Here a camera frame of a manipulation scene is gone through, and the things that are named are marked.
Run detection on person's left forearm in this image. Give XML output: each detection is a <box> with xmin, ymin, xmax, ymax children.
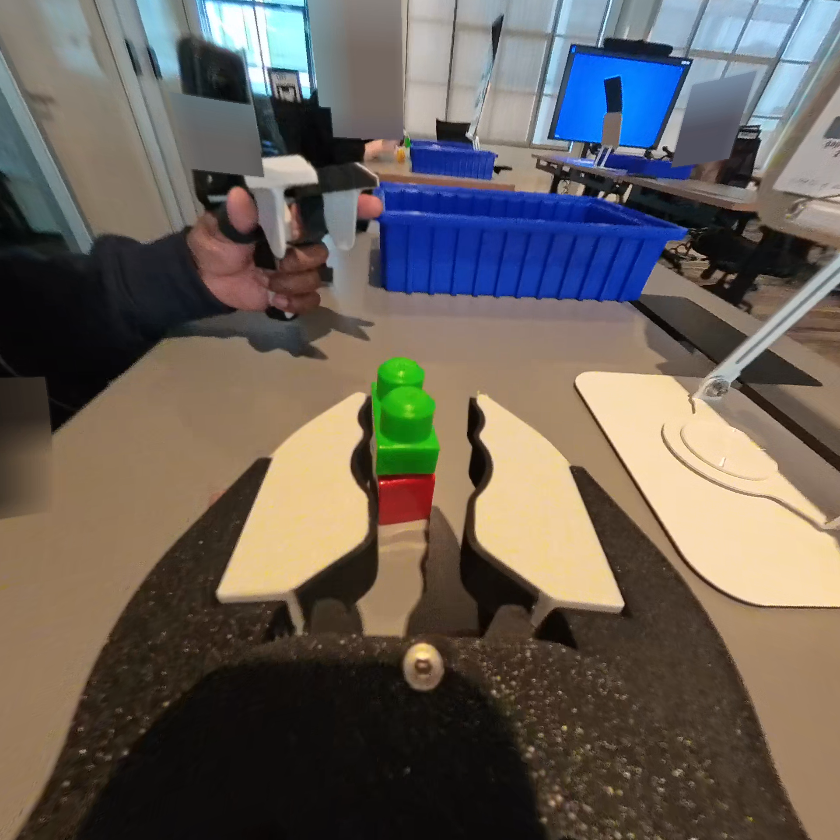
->
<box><xmin>0</xmin><ymin>230</ymin><xmax>217</xmax><ymax>427</ymax></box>

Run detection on person's left hand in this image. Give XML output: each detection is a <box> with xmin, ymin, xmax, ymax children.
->
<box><xmin>185</xmin><ymin>185</ymin><xmax>386</xmax><ymax>316</ymax></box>

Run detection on black office chair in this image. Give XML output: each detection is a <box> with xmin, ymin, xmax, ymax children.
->
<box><xmin>686</xmin><ymin>226</ymin><xmax>765</xmax><ymax>284</ymax></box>

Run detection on wooden office desk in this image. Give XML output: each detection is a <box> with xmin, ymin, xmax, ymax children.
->
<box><xmin>532</xmin><ymin>154</ymin><xmax>762</xmax><ymax>212</ymax></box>
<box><xmin>374</xmin><ymin>161</ymin><xmax>516</xmax><ymax>194</ymax></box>

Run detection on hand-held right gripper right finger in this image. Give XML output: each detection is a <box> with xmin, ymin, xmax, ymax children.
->
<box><xmin>461</xmin><ymin>392</ymin><xmax>626</xmax><ymax>630</ymax></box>

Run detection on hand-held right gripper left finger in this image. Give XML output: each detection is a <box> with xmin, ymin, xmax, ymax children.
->
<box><xmin>215</xmin><ymin>392</ymin><xmax>382</xmax><ymax>634</ymax></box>

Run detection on blue ribbed plastic bin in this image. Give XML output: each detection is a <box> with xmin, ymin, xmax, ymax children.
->
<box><xmin>408</xmin><ymin>139</ymin><xmax>498</xmax><ymax>181</ymax></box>
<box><xmin>371</xmin><ymin>182</ymin><xmax>689</xmax><ymax>303</ymax></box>
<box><xmin>563</xmin><ymin>154</ymin><xmax>694</xmax><ymax>181</ymax></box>

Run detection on instruction poster board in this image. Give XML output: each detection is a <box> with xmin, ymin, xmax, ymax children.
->
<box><xmin>755</xmin><ymin>39</ymin><xmax>840</xmax><ymax>221</ymax></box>

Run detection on green two-stud block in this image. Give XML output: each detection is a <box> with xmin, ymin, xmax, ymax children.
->
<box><xmin>371</xmin><ymin>357</ymin><xmax>441</xmax><ymax>475</ymax></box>

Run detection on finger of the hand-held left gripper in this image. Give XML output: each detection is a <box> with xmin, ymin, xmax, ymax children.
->
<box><xmin>314</xmin><ymin>163</ymin><xmax>383</xmax><ymax>255</ymax></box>

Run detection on computer monitor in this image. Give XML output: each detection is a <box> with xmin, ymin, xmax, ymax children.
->
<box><xmin>548</xmin><ymin>38</ymin><xmax>694</xmax><ymax>156</ymax></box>

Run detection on red single-stud block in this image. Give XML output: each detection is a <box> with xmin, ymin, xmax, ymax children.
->
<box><xmin>377</xmin><ymin>472</ymin><xmax>436</xmax><ymax>526</ymax></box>

